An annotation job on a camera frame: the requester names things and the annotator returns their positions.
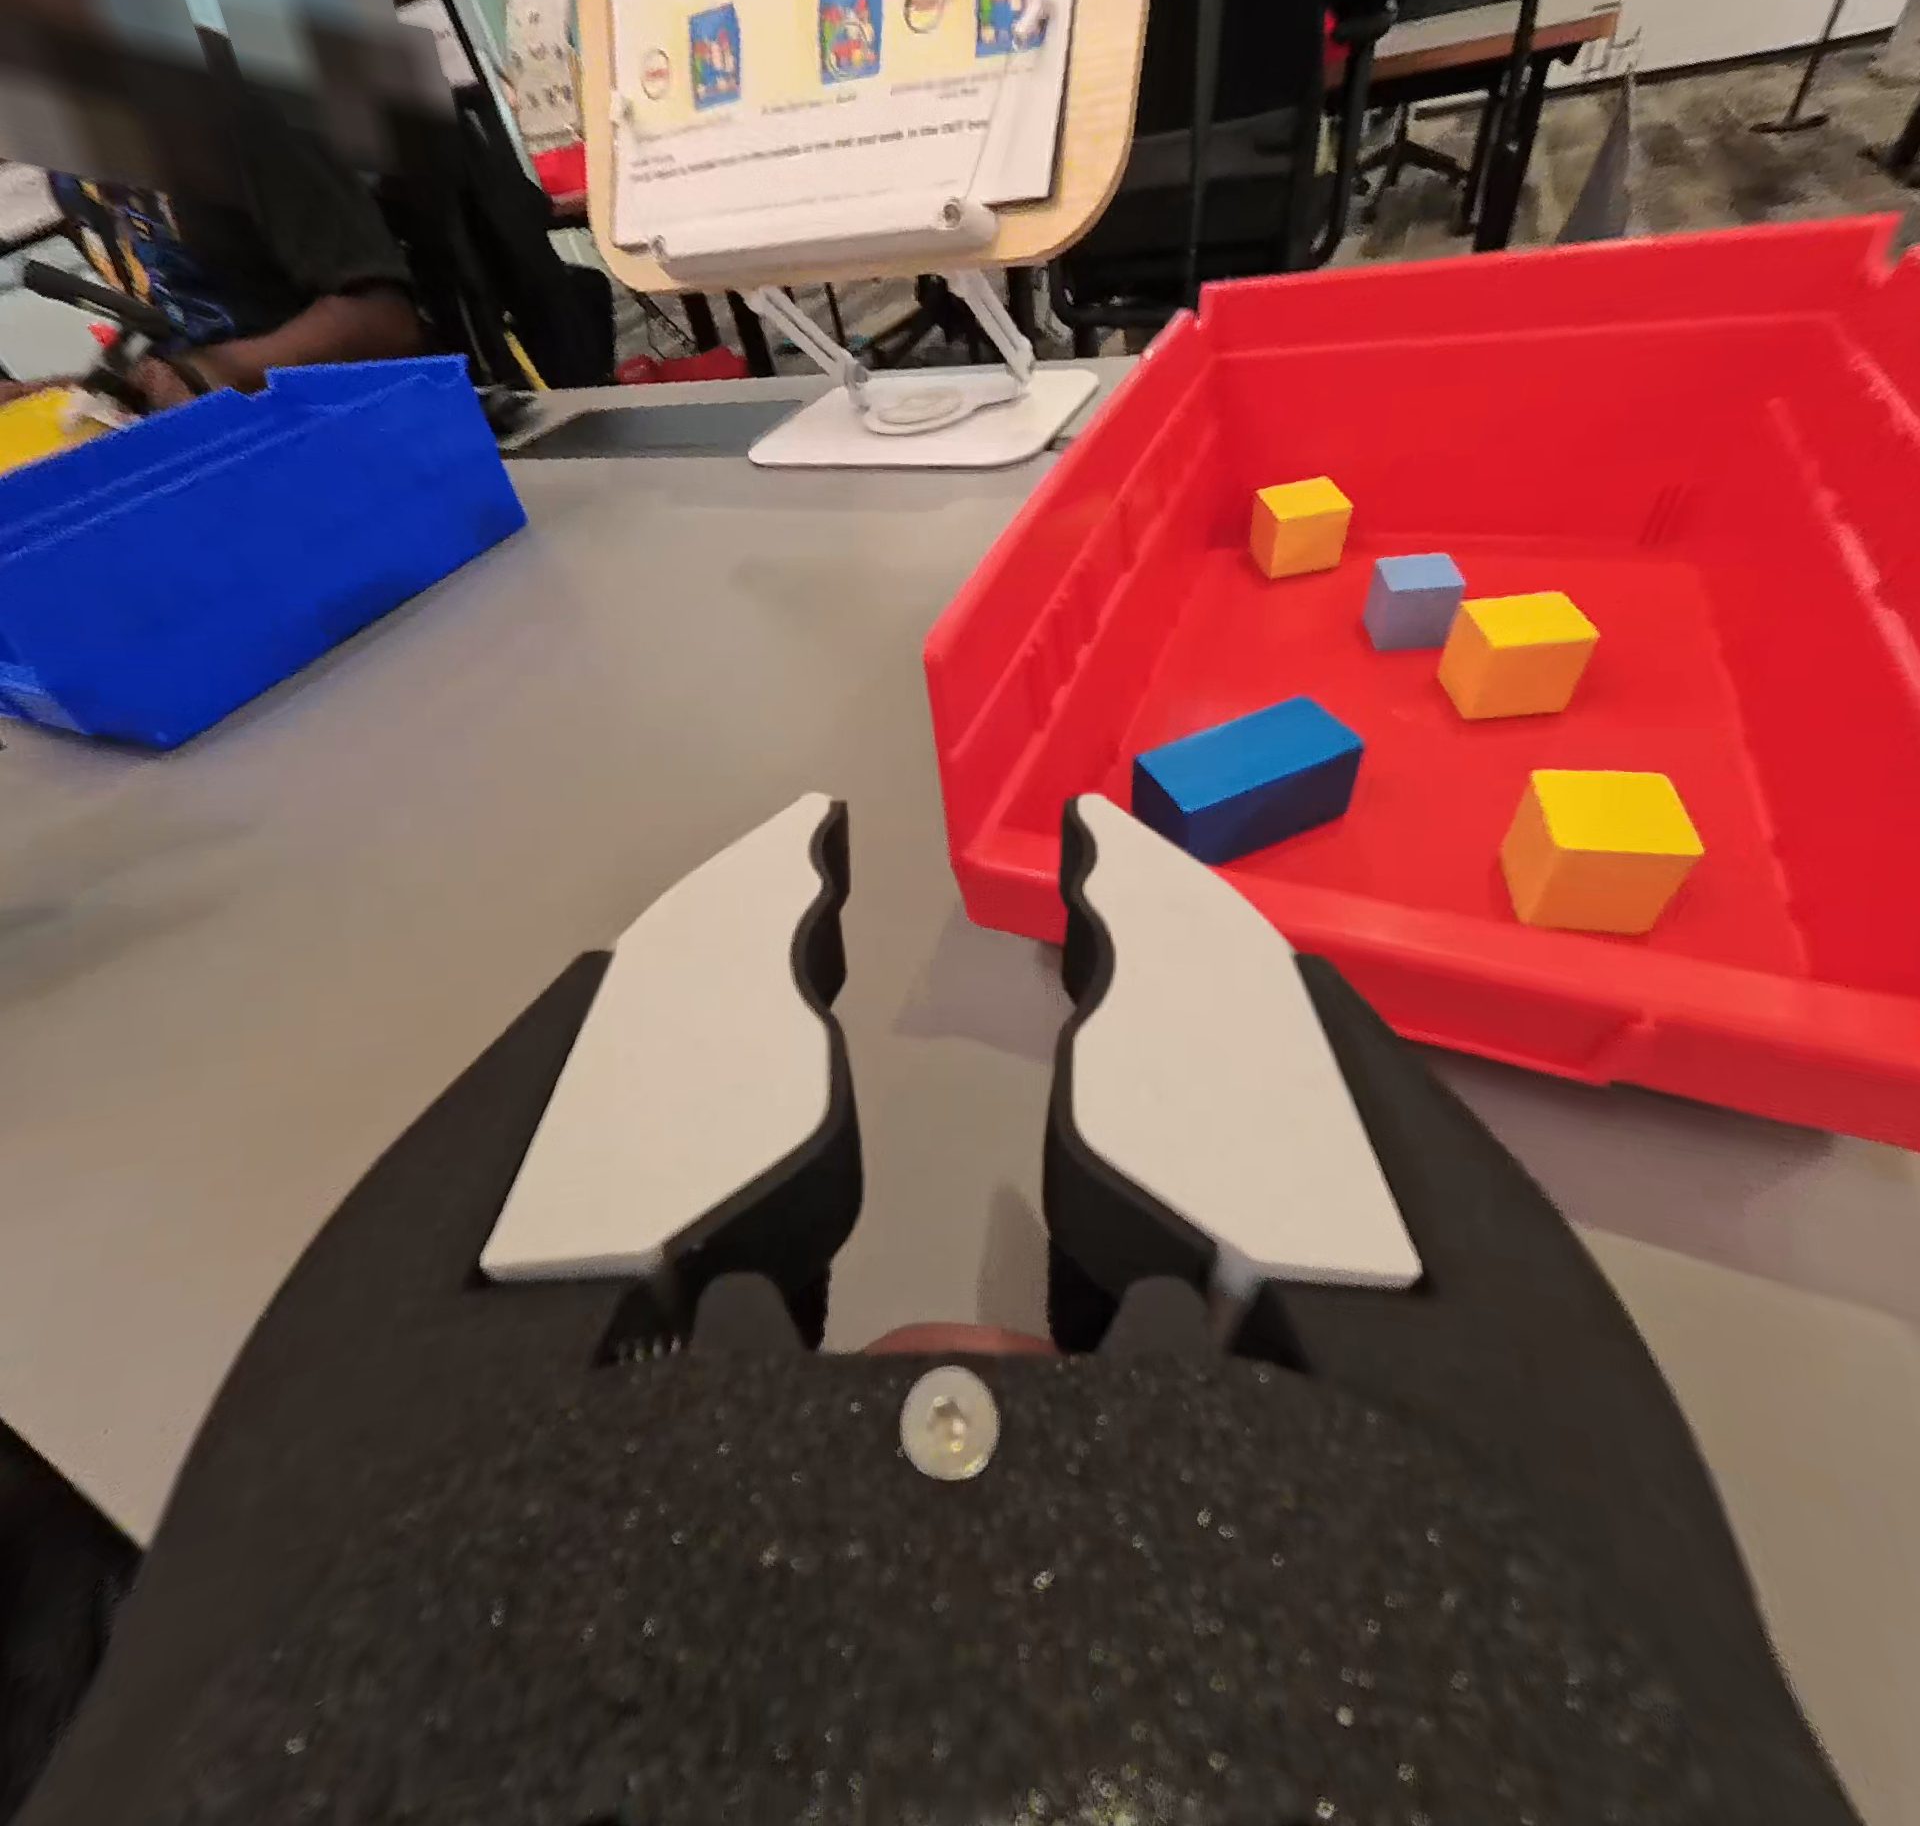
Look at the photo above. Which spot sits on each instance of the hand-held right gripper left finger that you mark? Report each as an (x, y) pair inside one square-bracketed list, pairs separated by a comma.
[(675, 1083)]

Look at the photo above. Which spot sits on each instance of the red plastic bin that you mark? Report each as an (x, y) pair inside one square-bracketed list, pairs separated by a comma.
[(1440, 416)]

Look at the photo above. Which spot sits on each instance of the yellow wooden cube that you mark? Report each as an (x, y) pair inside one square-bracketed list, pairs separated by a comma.
[(1599, 851)]

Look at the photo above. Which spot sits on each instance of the clipboard with instruction sheet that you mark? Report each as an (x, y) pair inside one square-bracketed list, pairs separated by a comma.
[(840, 57)]

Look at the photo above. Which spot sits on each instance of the yellow plastic bin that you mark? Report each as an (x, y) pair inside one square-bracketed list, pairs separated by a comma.
[(31, 429)]

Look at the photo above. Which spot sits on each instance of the light blue wooden cube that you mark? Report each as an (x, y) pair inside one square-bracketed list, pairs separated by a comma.
[(1414, 601)]

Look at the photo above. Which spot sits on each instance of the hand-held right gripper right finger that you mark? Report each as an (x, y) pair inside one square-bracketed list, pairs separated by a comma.
[(1238, 1083)]

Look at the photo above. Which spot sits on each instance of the blue plastic bin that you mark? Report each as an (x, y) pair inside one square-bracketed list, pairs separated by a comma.
[(211, 551)]

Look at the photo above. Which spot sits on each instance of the wooden table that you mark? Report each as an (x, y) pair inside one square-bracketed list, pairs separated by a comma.
[(1485, 57)]

